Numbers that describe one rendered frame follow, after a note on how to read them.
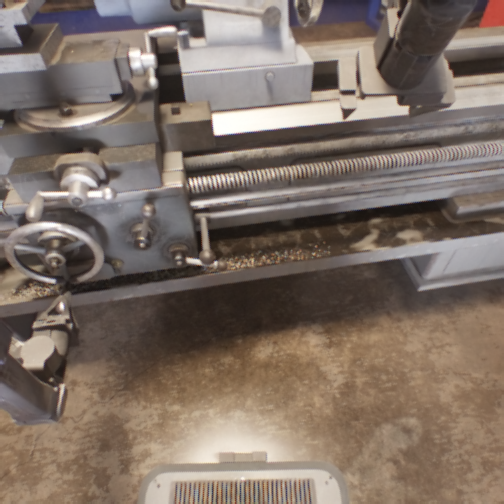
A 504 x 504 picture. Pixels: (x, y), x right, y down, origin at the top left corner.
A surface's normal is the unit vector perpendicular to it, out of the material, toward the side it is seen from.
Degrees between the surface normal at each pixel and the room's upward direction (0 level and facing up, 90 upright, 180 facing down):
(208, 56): 61
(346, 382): 0
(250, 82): 90
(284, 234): 0
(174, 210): 90
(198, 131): 90
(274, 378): 0
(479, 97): 36
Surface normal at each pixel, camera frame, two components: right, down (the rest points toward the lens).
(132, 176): 0.17, 0.74
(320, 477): -0.02, -0.66
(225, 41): 0.14, 0.40
